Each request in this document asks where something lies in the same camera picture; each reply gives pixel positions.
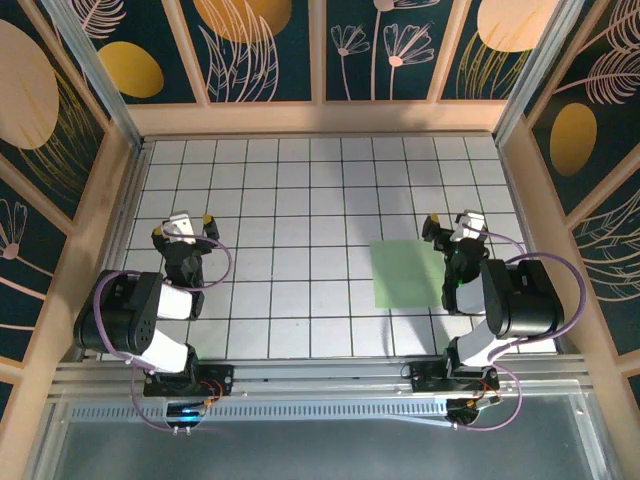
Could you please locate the green cloth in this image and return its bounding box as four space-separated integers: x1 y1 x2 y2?
368 239 450 310

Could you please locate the white gridded table mat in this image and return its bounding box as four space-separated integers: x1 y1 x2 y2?
99 137 559 361

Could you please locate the small black controller board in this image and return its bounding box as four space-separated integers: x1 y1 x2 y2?
164 399 209 427
446 397 503 427

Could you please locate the grey metal panel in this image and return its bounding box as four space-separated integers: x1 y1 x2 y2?
29 394 614 480

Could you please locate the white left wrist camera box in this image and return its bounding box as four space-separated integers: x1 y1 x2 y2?
167 213 197 245

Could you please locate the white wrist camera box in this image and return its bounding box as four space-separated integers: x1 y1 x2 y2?
167 213 197 245
455 209 487 237

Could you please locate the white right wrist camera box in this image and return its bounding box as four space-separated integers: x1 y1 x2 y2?
455 209 487 237

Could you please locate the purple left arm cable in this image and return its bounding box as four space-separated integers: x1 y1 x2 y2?
94 234 235 434

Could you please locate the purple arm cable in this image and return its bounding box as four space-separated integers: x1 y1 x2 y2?
452 224 587 432
94 234 235 434

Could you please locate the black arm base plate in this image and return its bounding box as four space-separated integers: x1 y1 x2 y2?
409 359 500 394
143 363 235 397

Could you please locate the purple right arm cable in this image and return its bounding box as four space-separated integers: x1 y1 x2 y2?
452 224 587 432

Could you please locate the long aluminium mounting rail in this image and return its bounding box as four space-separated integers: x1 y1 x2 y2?
49 355 590 401

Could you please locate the aluminium corner post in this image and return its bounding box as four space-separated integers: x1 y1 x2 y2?
492 0 589 144
42 0 147 151

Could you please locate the slotted grey cable duct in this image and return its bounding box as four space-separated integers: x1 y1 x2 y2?
69 399 454 422

